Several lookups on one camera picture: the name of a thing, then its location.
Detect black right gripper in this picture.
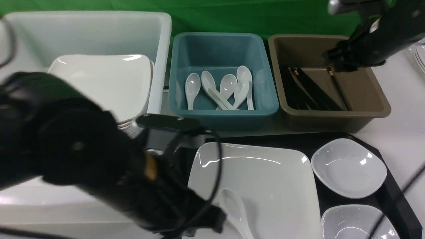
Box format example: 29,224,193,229
322,40,385,72

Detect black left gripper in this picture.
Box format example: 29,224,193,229
159,196,227,238

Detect white square rice plate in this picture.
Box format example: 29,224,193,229
187,142,323,239

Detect white small bowl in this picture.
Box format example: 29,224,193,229
321,204,383,239
311,138,388,199

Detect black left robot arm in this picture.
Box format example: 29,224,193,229
1,72,226,239

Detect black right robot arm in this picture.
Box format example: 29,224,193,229
323,0,425,72

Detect top white square plate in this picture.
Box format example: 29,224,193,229
48,54,153,123

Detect white square plate stack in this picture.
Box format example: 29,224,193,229
116,60,155,138

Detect black chopstick gold band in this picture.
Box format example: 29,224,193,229
327,67,352,111

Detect brown plastic bin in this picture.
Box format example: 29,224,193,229
268,34,391,133

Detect green backdrop cloth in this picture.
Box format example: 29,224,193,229
1,0,360,40

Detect black chopsticks bundle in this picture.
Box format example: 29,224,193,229
279,65,344,111

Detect white plates at right edge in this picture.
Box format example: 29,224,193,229
413,43,425,74

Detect white spoon far right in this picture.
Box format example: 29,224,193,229
236,66,255,110

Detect teal plastic bin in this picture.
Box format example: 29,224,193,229
168,32,279,131

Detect white spoon far left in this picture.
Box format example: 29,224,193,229
185,73,201,110

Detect black serving tray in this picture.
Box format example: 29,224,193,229
186,133,424,239

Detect large white plastic tub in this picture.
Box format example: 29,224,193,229
0,11,172,225

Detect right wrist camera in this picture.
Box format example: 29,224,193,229
327,0,390,16

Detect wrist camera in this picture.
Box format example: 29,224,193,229
327,0,390,16
134,114,210,155

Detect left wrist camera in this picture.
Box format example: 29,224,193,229
134,114,210,155

